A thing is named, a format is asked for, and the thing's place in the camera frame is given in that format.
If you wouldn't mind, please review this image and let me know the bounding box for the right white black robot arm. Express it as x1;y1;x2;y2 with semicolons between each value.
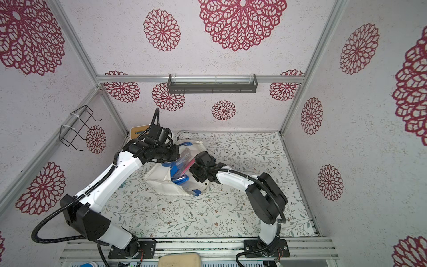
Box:
190;151;288;258

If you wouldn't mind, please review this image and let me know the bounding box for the white wooden-top tissue box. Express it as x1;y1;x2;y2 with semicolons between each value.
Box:
130;125;150;139

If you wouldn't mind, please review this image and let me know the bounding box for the white canvas cartoon tote bag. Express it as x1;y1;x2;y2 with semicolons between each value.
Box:
144;139;211;198

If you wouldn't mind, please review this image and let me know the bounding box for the clear plastic compass set case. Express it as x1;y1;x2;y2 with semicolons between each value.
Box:
175;148;193;169

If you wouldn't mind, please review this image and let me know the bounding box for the black wire wall rack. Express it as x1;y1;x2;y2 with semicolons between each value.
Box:
58;105;102;151

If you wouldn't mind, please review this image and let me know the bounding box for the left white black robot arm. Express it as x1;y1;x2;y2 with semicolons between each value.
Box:
31;109;180;258

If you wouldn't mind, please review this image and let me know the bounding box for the floral table mat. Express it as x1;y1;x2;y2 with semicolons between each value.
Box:
102;132;318;238

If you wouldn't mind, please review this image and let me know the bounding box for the pink plastic pencil case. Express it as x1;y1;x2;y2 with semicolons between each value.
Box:
180;158;195;176

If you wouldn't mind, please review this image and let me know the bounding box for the blue plastic box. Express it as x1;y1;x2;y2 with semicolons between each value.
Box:
171;175;189;185

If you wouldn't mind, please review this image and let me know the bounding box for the white round alarm clock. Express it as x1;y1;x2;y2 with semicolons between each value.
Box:
176;130;193;141

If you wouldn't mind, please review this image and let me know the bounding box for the beige cushioned pad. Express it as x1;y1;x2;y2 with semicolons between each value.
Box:
157;253;202;267

